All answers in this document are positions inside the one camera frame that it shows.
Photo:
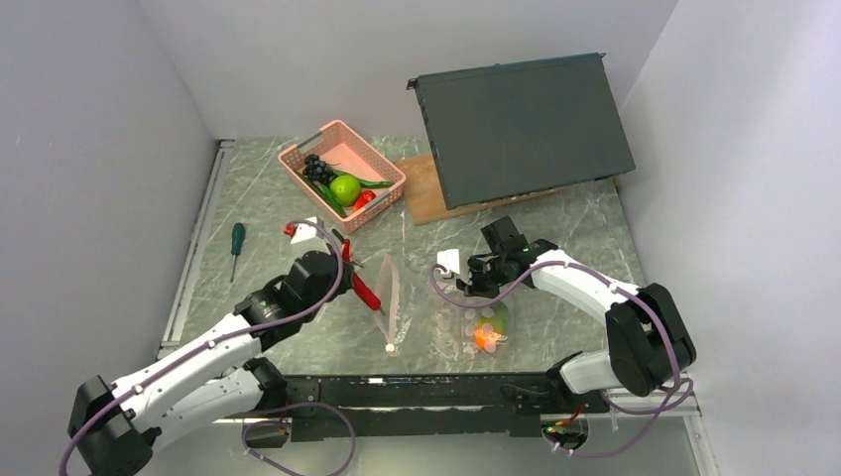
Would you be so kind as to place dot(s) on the brown wooden board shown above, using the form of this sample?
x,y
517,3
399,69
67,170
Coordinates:
x,y
424,196

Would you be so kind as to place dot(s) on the fake orange green mango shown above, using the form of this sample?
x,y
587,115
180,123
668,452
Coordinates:
x,y
492,329

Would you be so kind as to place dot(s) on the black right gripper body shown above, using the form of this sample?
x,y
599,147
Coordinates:
x,y
486,278

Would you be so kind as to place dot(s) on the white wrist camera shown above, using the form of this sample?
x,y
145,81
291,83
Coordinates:
x,y
304,236
450,263

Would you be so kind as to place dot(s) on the aluminium side rail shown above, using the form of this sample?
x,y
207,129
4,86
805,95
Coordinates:
x,y
173,331

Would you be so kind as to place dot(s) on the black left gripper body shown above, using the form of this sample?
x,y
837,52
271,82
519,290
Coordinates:
x,y
343,287

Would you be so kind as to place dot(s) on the fake green lime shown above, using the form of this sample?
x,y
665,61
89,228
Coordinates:
x,y
346,190

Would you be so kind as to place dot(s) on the green handled screwdriver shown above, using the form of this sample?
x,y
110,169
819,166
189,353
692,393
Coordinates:
x,y
238,234

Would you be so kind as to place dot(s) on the fake red chili pepper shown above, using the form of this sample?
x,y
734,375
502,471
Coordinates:
x,y
357,284

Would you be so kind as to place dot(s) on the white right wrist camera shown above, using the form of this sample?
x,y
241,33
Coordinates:
x,y
450,263

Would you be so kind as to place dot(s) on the clear zip top bag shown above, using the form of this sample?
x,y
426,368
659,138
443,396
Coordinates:
x,y
415,320

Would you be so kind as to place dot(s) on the fake green bean pod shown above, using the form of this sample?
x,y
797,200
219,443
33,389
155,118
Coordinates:
x,y
366,183

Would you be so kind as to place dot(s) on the fake red tomato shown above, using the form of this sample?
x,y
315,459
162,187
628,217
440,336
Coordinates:
x,y
364,198

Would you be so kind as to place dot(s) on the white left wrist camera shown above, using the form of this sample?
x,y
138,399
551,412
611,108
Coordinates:
x,y
304,236

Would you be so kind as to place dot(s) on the fake green chili pepper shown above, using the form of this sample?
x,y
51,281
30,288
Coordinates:
x,y
332,200

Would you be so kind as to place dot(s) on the pink plastic basket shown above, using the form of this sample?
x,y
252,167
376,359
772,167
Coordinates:
x,y
345,150

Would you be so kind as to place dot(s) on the fake green cucumber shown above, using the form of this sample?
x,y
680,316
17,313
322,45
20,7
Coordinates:
x,y
315,186

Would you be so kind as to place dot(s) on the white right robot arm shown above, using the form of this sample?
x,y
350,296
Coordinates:
x,y
648,344

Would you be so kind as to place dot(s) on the dark grey metal chassis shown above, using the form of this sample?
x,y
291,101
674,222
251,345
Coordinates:
x,y
511,129

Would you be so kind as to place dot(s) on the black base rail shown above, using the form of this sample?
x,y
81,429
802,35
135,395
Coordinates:
x,y
520,404

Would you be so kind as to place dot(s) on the fake black grape bunch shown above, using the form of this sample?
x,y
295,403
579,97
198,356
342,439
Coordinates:
x,y
317,170

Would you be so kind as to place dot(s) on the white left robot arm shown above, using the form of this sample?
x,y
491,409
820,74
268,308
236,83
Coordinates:
x,y
116,427

